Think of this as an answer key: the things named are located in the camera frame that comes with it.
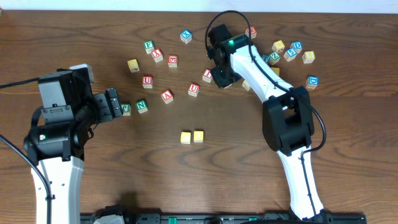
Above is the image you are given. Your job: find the blue D block upper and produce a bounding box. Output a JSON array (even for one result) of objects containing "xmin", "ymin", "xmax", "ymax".
[{"xmin": 290, "ymin": 41, "xmax": 303, "ymax": 54}]

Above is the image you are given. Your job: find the red A block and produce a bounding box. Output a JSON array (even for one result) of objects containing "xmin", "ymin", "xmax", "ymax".
[{"xmin": 161, "ymin": 90, "xmax": 174, "ymax": 104}]

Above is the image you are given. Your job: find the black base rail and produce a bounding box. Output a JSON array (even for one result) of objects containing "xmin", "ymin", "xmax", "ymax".
[{"xmin": 80, "ymin": 212, "xmax": 368, "ymax": 224}]

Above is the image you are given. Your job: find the yellow S block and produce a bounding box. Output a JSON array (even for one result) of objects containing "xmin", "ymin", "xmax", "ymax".
[{"xmin": 242, "ymin": 80, "xmax": 251, "ymax": 91}]

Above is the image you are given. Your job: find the red I block centre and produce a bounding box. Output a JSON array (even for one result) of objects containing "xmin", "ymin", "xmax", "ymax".
[{"xmin": 202, "ymin": 68, "xmax": 213, "ymax": 83}]

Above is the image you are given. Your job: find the green N block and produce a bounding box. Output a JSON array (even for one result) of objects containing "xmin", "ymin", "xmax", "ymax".
[{"xmin": 136, "ymin": 100, "xmax": 148, "ymax": 114}]

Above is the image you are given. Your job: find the red U block left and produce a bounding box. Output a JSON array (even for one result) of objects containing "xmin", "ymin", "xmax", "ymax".
[{"xmin": 142, "ymin": 76, "xmax": 154, "ymax": 89}]

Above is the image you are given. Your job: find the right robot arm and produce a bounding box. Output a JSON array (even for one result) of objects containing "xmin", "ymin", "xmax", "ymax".
[{"xmin": 205, "ymin": 24, "xmax": 323, "ymax": 220}]

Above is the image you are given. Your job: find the yellow hammer block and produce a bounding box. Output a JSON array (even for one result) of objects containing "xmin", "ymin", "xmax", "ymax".
[{"xmin": 271, "ymin": 67, "xmax": 280, "ymax": 76}]

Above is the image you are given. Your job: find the green Z block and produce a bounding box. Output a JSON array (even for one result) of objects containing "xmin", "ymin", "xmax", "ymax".
[{"xmin": 269, "ymin": 52, "xmax": 280, "ymax": 65}]

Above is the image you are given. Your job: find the yellow O block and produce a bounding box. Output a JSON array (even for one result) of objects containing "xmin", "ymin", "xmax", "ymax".
[{"xmin": 193, "ymin": 131, "xmax": 204, "ymax": 143}]

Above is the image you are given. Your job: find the yellow block far left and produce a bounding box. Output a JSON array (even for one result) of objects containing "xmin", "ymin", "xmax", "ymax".
[{"xmin": 127, "ymin": 59, "xmax": 139, "ymax": 73}]

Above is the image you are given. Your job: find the green J block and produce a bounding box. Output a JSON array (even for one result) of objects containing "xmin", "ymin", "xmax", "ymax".
[{"xmin": 121, "ymin": 103, "xmax": 131, "ymax": 116}]

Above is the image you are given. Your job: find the red U block centre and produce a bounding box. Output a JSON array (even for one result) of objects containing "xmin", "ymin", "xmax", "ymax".
[{"xmin": 188, "ymin": 83, "xmax": 200, "ymax": 97}]

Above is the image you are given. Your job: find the yellow 8 block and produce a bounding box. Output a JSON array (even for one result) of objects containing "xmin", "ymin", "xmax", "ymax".
[{"xmin": 302, "ymin": 51, "xmax": 315, "ymax": 64}]

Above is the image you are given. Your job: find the yellow C block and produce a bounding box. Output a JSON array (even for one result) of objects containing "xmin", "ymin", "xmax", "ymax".
[{"xmin": 180, "ymin": 131, "xmax": 192, "ymax": 144}]

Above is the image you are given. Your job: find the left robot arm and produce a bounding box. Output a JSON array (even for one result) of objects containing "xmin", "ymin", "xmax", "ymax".
[{"xmin": 24, "ymin": 63, "xmax": 123, "ymax": 223}]

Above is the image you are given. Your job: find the yellow block upper right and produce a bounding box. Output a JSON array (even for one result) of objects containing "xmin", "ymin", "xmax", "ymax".
[{"xmin": 272, "ymin": 40, "xmax": 285, "ymax": 54}]

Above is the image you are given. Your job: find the green F block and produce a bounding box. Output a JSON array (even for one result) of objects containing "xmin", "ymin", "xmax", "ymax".
[{"xmin": 144, "ymin": 40, "xmax": 155, "ymax": 54}]

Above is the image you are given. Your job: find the red block top right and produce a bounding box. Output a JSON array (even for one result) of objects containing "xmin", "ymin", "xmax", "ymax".
[{"xmin": 245, "ymin": 27, "xmax": 257, "ymax": 39}]

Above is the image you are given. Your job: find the blue X block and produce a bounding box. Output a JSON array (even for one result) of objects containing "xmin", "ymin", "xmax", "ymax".
[{"xmin": 180, "ymin": 30, "xmax": 192, "ymax": 44}]

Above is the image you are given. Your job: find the blue d block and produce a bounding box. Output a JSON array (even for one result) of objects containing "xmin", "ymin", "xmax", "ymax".
[
  {"xmin": 305, "ymin": 76, "xmax": 319, "ymax": 89},
  {"xmin": 290, "ymin": 41, "xmax": 303, "ymax": 54}
]

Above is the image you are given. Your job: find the red u block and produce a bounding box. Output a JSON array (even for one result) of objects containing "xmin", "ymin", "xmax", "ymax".
[
  {"xmin": 188, "ymin": 83, "xmax": 200, "ymax": 97},
  {"xmin": 142, "ymin": 76, "xmax": 154, "ymax": 89}
]

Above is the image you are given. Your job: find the blue T block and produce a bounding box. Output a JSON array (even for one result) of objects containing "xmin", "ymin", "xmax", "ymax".
[{"xmin": 262, "ymin": 55, "xmax": 270, "ymax": 63}]

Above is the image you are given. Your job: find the blue D block right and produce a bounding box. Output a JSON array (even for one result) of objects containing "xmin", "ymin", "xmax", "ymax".
[{"xmin": 305, "ymin": 76, "xmax": 319, "ymax": 89}]

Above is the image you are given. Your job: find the blue 5 block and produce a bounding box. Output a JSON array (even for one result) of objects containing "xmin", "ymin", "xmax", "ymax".
[{"xmin": 284, "ymin": 48, "xmax": 297, "ymax": 62}]

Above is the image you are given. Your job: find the red E block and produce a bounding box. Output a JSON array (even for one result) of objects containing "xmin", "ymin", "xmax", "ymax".
[{"xmin": 168, "ymin": 55, "xmax": 178, "ymax": 68}]

